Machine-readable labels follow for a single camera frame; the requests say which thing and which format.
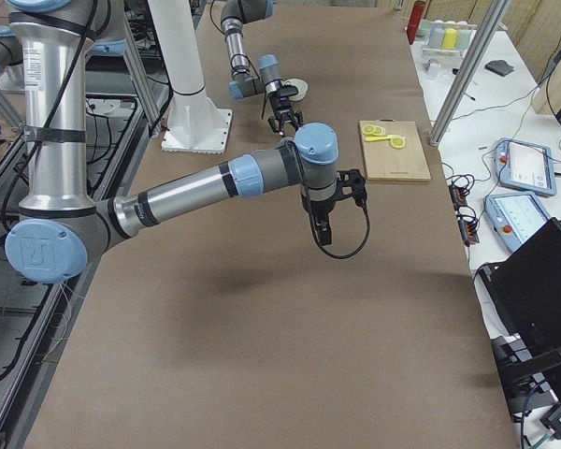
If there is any lemon slice front left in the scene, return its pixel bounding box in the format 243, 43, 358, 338
361, 123, 379, 136

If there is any yellow cup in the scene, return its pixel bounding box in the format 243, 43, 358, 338
441, 28, 457, 50

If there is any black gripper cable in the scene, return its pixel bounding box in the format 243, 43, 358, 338
289, 144, 372, 260

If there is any teach pendant front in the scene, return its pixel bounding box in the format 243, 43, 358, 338
485, 191, 551, 253

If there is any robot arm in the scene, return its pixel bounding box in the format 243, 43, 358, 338
5, 1, 367, 284
220, 0, 303, 136

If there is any teach pendant rear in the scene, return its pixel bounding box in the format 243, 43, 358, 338
495, 138, 557, 196

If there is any black monitor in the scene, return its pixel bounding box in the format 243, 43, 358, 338
481, 218, 561, 403

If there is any white pedestal column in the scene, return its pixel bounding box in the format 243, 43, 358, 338
148, 0, 232, 154

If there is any wooden cutting board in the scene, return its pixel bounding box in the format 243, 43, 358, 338
359, 120, 431, 182

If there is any red bottle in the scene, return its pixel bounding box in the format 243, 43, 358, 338
406, 0, 425, 45

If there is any teach pendant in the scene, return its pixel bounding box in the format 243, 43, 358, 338
495, 138, 557, 196
485, 191, 551, 253

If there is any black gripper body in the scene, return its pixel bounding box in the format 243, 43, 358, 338
266, 83, 297, 124
301, 168, 367, 220

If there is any black power strip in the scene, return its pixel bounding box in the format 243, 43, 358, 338
449, 182, 480, 247

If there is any white bowl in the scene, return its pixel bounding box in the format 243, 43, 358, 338
287, 79, 309, 102

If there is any aluminium frame post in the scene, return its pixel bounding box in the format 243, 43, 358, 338
428, 0, 511, 147

